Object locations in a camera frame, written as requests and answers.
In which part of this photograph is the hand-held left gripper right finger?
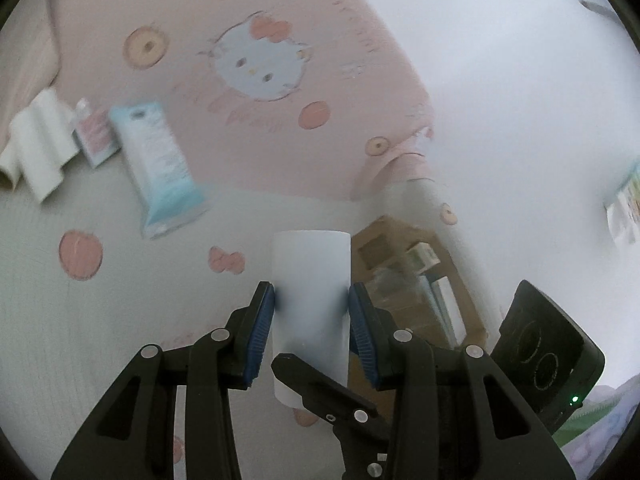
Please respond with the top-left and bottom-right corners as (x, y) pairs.
(347, 282), (573, 480)

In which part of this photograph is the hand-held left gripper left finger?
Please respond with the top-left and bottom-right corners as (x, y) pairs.
(50, 281), (277, 480)

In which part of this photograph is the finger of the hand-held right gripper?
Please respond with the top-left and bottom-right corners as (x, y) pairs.
(271, 353), (396, 480)

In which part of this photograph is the white paper tube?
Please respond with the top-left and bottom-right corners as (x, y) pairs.
(270, 230), (352, 408)

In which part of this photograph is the brown cardboard box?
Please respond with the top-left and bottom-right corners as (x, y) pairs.
(347, 215), (488, 403)

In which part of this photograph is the pile of white rolls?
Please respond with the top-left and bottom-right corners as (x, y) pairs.
(0, 87), (81, 205)

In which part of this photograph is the light blue box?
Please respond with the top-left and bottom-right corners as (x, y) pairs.
(417, 275), (446, 331)

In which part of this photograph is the white flat box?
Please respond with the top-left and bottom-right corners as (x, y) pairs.
(430, 275), (468, 346)

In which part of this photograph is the lilac printed cloth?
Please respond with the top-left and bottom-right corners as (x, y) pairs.
(557, 380), (640, 480)

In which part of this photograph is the white green cartoon box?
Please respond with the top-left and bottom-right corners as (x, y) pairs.
(400, 242), (441, 276)

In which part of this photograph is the pink cartoon printed blanket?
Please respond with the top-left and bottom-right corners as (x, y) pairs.
(0, 0), (501, 480)

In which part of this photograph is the colourful paper sheet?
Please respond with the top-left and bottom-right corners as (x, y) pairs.
(605, 160), (640, 248)

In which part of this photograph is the light blue tissue packet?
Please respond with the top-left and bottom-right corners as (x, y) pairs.
(107, 101), (211, 240)

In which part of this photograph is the small pink packet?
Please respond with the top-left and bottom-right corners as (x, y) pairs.
(72, 100), (121, 168)

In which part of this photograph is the pink floral quilt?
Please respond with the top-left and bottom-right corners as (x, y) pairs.
(0, 0), (63, 156)

